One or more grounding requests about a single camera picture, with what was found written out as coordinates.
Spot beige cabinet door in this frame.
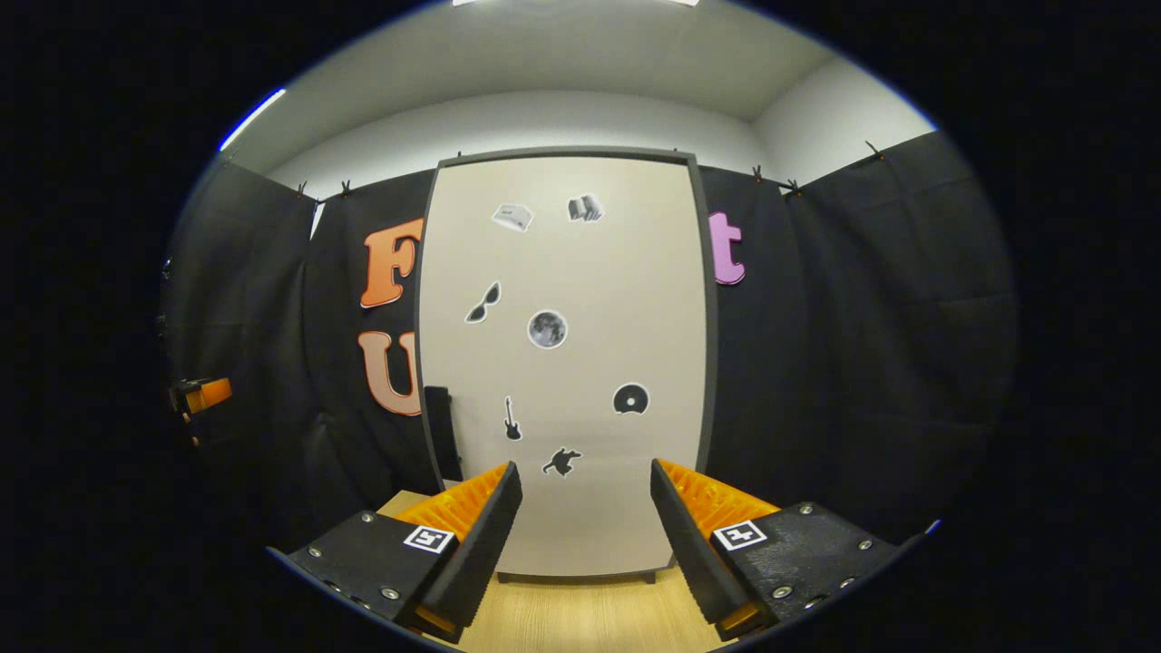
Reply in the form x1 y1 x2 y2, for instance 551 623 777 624
422 156 710 577

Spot dark grey cabinet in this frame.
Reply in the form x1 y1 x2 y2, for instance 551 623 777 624
413 145 720 586

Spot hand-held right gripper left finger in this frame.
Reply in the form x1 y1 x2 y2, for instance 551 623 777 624
286 461 524 647

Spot black backdrop cloth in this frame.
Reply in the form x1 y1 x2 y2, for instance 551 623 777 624
161 127 1019 545

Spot row of black cloth clips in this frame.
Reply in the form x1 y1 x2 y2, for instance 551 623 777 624
295 139 885 199

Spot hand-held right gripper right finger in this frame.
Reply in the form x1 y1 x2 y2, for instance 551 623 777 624
649 458 908 640

